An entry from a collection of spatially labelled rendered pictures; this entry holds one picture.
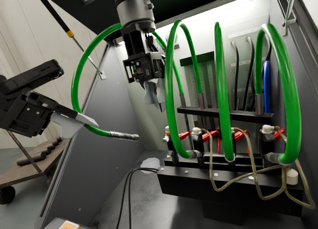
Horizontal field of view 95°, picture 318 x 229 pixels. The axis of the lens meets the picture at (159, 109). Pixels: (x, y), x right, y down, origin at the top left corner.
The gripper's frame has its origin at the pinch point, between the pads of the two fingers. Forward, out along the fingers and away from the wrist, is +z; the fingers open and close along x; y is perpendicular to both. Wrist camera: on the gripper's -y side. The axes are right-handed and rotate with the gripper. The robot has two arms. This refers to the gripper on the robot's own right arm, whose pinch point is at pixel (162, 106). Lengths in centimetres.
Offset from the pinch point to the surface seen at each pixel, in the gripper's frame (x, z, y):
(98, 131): -12.7, 0.8, 12.2
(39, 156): -237, 73, -58
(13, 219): -219, 118, -2
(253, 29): 26.5, -14.8, -28.1
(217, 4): 16.3, -25.2, -25.6
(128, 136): -9.9, 5.9, 5.5
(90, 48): -10.8, -18.1, 7.6
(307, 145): 31.0, 12.1, -0.2
